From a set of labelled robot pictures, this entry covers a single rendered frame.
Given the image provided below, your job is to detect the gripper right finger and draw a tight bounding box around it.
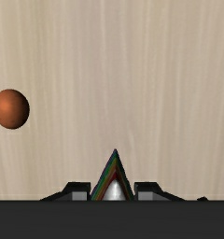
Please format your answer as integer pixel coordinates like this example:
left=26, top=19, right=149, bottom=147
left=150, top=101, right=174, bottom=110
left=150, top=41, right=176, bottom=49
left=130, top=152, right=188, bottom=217
left=133, top=181, right=186, bottom=202

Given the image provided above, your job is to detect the rainbow layered cake wedge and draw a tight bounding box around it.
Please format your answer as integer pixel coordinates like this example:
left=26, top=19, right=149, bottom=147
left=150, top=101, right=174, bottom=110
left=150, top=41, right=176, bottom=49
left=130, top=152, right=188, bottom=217
left=91, top=148, right=135, bottom=202

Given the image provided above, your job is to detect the orange round fruit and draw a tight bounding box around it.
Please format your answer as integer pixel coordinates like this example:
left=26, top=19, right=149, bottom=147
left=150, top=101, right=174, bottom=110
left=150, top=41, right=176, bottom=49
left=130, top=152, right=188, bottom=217
left=0, top=89, right=31, bottom=130

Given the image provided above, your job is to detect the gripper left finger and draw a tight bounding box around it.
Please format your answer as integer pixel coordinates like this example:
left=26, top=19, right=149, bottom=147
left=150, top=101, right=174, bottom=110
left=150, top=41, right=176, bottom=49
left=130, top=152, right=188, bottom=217
left=39, top=181, right=91, bottom=202

